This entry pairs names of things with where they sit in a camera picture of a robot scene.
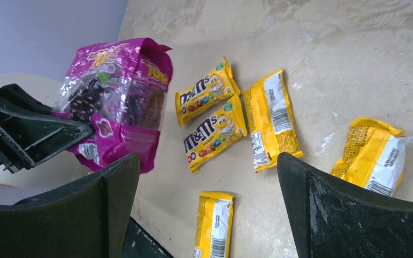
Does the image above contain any yellow M&M bag upper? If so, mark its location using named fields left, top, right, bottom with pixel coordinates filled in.
left=175, top=58, right=241, bottom=126

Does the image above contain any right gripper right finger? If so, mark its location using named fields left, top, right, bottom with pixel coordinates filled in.
left=277, top=153, right=413, bottom=257

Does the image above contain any yellow candy bag right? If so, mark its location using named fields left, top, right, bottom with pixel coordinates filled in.
left=330, top=117, right=406, bottom=197

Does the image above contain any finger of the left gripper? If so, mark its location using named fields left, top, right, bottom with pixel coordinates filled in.
left=0, top=84, right=94, bottom=174

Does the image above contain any purple candy bag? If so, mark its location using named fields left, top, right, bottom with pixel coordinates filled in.
left=52, top=38, right=173, bottom=174

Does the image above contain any yellow candy bag back-side middle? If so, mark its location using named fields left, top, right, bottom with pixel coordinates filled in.
left=243, top=68, right=304, bottom=173

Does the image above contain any yellow M&M bag lower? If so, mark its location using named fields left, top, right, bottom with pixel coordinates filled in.
left=183, top=94, right=248, bottom=173

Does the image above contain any black base frame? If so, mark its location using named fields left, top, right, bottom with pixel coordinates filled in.
left=121, top=217, right=174, bottom=258

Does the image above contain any yellow candy bag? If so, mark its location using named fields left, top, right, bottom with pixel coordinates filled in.
left=330, top=117, right=406, bottom=197
left=193, top=192, right=234, bottom=258

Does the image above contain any yellow candy bag front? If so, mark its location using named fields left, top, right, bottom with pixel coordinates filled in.
left=193, top=192, right=234, bottom=258

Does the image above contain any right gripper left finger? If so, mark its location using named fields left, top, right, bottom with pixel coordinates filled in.
left=0, top=154, right=140, bottom=257

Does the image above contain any yellow m&m bag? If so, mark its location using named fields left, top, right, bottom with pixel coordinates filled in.
left=183, top=94, right=248, bottom=173
left=175, top=58, right=241, bottom=126

